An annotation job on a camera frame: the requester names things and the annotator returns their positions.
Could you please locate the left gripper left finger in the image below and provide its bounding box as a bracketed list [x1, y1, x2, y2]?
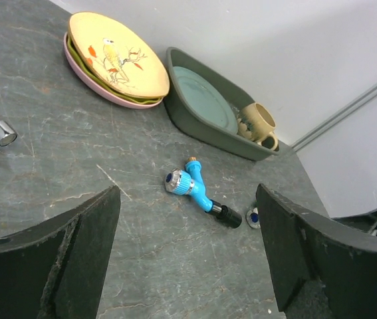
[0, 186, 121, 318]

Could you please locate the teal plate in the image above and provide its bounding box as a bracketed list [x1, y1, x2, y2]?
[173, 66, 238, 134]

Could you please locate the blue water faucet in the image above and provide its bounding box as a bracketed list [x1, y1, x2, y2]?
[164, 157, 242, 229]

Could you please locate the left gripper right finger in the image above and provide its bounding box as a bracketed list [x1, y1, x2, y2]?
[256, 184, 377, 318]

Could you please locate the green water faucet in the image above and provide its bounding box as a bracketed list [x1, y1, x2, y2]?
[245, 207, 261, 229]

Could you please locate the green plate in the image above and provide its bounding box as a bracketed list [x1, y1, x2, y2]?
[66, 35, 163, 105]

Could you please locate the beige ceramic mug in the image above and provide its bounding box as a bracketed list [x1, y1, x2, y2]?
[237, 102, 279, 151]

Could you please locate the bird pattern yellow plate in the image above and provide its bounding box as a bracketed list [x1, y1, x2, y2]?
[68, 11, 170, 100]

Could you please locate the grey-green dish tub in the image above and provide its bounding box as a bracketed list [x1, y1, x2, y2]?
[164, 47, 279, 161]

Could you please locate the pink plate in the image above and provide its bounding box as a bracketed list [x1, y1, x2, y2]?
[63, 31, 164, 110]

